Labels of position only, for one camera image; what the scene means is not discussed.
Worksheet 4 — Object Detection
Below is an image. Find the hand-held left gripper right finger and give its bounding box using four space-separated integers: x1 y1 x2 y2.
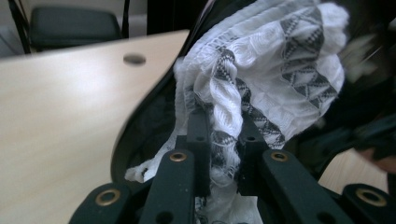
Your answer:
237 112 271 198

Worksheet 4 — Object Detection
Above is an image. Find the white black patterned cloth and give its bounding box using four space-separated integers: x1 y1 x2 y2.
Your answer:
124 0 350 224

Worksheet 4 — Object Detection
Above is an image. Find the round table grommet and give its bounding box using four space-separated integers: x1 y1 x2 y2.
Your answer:
122 53 148 66

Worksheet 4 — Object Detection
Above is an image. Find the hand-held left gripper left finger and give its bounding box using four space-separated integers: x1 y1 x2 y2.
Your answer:
176 108 212 198

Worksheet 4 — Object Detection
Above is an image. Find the black folding chair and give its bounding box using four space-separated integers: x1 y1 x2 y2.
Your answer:
7 0 131 54

